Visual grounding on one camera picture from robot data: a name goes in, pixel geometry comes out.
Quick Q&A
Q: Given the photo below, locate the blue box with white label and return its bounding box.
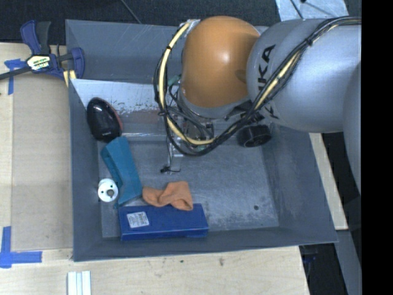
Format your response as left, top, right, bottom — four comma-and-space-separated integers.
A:
118, 203, 210, 243

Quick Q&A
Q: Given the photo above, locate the pale wood flat board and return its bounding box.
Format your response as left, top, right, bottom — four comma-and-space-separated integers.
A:
10, 77, 74, 252

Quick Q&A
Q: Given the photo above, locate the black cylinder on white bracket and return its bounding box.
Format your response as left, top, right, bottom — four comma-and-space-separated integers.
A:
228, 104, 273, 149

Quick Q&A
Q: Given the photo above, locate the grey metal bin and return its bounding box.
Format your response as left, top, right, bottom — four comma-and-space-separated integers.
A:
64, 18, 340, 262

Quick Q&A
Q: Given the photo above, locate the teal plastic wedge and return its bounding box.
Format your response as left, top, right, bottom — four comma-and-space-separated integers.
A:
100, 136, 143, 208

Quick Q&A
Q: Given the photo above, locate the white round plastic disc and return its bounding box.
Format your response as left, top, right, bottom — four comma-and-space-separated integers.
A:
97, 178, 119, 203

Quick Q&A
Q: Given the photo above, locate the orange cloth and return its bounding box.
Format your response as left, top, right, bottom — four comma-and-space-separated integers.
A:
141, 181, 194, 212

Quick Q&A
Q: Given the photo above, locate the black and red oval object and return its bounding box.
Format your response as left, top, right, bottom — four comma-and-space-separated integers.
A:
86, 96, 124, 144

